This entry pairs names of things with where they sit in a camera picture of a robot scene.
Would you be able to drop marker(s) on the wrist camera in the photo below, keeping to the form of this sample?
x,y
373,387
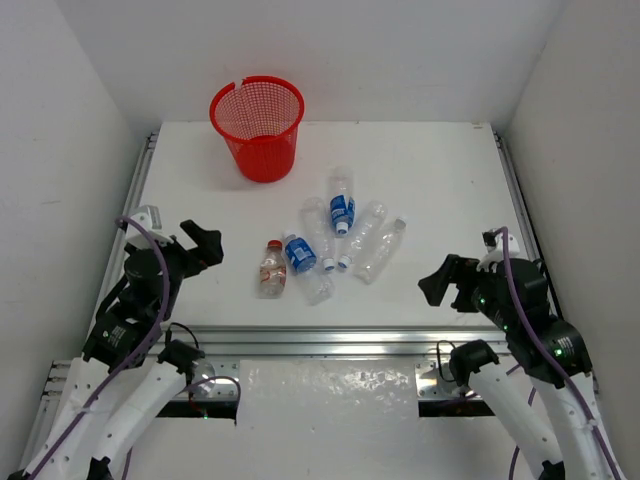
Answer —
x,y
147,217
499,242

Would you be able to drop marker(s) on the blue-label bottle white cap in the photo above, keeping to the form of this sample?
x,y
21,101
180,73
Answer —
x,y
315,286

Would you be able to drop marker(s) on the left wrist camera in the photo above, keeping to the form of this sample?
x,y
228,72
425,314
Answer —
x,y
147,217

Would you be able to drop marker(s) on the aluminium frame rail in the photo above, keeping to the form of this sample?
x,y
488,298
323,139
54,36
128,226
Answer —
x,y
334,342

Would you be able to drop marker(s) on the clear bottle blue-white cap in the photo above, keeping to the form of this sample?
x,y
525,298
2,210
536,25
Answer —
x,y
315,220

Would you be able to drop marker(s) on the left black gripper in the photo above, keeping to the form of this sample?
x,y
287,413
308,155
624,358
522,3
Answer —
x,y
185,254

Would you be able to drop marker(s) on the red-capped labelled plastic bottle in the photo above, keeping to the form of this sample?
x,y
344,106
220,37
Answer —
x,y
272,271

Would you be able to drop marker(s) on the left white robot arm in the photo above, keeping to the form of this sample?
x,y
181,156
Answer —
x,y
110,402

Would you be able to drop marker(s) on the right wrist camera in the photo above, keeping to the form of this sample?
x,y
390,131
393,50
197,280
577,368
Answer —
x,y
499,242

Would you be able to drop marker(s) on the clear crushed bottle blue cap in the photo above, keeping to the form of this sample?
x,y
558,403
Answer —
x,y
367,223

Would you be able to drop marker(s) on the large clear plastic bottle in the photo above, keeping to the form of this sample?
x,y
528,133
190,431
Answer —
x,y
385,245

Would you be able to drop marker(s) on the blue-label plastic bottle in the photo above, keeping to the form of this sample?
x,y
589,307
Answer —
x,y
341,203

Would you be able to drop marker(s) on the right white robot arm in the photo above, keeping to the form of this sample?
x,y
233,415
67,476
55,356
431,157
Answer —
x,y
573,443

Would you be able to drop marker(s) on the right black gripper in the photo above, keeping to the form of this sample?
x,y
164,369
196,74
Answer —
x,y
454,268

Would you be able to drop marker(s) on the red mesh plastic bin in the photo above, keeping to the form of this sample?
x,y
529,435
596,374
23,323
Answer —
x,y
258,119

